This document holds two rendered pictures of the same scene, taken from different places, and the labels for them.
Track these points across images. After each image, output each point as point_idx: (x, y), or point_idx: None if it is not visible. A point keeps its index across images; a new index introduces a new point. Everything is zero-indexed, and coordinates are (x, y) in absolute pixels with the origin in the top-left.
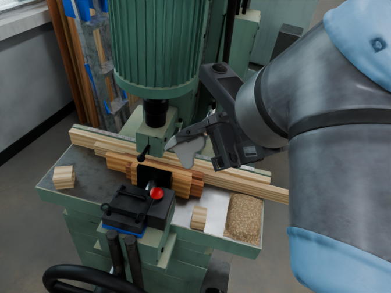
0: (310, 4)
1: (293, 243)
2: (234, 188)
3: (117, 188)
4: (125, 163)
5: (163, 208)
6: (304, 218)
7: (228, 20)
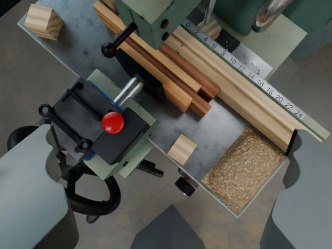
0: None
1: None
2: (256, 125)
3: (104, 61)
4: (118, 29)
5: (115, 148)
6: None
7: None
